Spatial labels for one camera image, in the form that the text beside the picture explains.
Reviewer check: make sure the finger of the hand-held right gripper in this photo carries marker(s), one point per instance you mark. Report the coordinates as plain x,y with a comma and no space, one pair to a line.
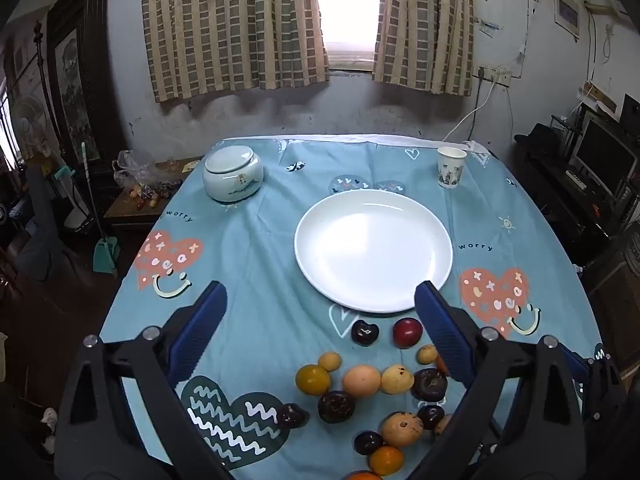
605,395

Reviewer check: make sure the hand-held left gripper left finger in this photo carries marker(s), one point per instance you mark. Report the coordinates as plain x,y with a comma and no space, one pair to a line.
200,327

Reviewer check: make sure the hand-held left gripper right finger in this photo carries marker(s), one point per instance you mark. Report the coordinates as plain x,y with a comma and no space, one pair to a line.
440,325

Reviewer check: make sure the small tan loquat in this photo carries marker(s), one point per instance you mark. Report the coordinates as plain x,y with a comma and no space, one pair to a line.
426,354

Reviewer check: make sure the orange tangerine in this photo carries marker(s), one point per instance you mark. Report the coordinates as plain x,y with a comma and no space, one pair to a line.
441,364
362,476

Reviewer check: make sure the pale yellow round fruit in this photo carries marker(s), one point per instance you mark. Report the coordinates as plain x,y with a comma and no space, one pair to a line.
397,379

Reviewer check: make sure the large peach-coloured fruit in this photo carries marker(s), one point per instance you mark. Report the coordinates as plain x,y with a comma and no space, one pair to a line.
361,381

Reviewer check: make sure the tan spotted round fruit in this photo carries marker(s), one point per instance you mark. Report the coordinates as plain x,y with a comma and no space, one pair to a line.
441,425

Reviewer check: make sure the white round plate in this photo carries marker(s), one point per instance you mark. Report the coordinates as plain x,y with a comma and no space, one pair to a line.
372,250

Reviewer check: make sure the yellow dark-spotted fruit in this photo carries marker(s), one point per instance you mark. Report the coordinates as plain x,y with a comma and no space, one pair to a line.
402,429

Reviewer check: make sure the small yellow loquat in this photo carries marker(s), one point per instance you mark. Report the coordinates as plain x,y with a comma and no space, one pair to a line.
329,361

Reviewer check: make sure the yellow-green tomato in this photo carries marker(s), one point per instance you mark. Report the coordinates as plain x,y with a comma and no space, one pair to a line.
313,379

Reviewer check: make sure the small dark cherry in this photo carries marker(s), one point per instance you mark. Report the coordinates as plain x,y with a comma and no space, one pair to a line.
292,416

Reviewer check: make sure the small dark plum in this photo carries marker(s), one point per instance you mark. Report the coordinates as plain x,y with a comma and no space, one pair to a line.
368,442

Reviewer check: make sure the orange tomato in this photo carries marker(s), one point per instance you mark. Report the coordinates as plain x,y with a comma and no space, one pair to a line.
386,460

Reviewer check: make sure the small fruits in bag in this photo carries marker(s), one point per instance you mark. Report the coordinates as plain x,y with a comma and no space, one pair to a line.
150,197

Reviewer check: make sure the red plum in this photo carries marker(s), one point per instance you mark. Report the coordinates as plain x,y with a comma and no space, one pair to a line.
407,332

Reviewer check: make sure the dark purple plum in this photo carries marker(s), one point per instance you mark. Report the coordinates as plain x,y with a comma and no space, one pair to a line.
364,332

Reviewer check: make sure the wooden side table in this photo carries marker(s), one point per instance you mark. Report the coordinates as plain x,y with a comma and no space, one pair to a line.
125,212

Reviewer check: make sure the pale green ceramic jar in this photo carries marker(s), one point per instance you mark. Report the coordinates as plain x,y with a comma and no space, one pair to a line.
232,189

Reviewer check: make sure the printed paper cup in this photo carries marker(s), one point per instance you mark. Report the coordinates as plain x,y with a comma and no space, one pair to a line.
451,170

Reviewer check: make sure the pale green jar lid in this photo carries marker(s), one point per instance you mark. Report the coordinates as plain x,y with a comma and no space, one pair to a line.
227,159

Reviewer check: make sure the clear plastic bag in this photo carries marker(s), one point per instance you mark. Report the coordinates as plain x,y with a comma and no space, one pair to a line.
132,170

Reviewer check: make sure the white and mint floor stand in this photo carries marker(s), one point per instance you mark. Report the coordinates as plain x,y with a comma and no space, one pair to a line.
75,210

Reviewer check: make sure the white crumpled cloth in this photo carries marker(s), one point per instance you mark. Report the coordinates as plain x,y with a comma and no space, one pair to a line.
50,417

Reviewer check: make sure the black computer desk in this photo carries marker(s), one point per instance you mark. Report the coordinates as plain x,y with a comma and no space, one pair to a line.
565,200

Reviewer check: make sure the dark grey chair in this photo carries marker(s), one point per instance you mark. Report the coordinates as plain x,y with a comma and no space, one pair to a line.
40,240

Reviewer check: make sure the black hat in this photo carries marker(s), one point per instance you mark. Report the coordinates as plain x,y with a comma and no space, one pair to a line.
542,135

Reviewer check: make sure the black computer monitor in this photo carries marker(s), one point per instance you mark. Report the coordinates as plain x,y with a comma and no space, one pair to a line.
602,157

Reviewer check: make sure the white standing fan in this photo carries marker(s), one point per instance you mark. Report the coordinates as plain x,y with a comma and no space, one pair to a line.
30,125

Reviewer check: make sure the dark framed painting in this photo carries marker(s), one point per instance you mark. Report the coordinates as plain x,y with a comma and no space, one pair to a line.
75,85

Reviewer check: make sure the cardboard box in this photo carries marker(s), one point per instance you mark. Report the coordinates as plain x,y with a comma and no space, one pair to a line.
597,97

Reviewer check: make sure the black speaker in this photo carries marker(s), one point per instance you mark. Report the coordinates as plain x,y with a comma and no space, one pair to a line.
631,109

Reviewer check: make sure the narrow checked curtain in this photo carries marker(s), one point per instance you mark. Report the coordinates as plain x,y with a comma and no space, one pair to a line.
425,25

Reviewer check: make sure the wide checked curtain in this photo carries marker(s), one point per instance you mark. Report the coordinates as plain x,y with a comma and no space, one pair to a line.
225,25

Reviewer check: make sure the bright window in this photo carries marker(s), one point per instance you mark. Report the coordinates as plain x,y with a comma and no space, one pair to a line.
350,5

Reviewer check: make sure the white wall socket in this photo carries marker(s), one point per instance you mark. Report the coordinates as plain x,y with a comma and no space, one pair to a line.
495,75

